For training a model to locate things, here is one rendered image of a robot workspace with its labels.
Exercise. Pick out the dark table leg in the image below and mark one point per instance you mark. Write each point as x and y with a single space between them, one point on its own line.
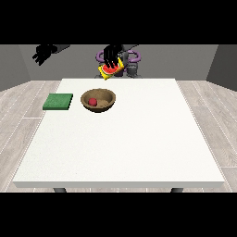
59 190
177 190

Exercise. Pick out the small red ball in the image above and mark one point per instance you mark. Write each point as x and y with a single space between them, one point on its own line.
92 102

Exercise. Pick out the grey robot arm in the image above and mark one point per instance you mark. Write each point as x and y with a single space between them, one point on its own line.
62 47
130 46

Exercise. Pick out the green square pad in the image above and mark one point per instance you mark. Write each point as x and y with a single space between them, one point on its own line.
58 101

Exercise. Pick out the brown wooden bowl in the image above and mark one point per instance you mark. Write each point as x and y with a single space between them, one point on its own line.
98 100

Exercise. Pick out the yellow cup with melon print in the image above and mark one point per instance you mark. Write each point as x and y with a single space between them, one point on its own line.
111 69

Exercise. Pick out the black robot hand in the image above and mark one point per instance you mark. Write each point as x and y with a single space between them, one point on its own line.
111 55
44 52

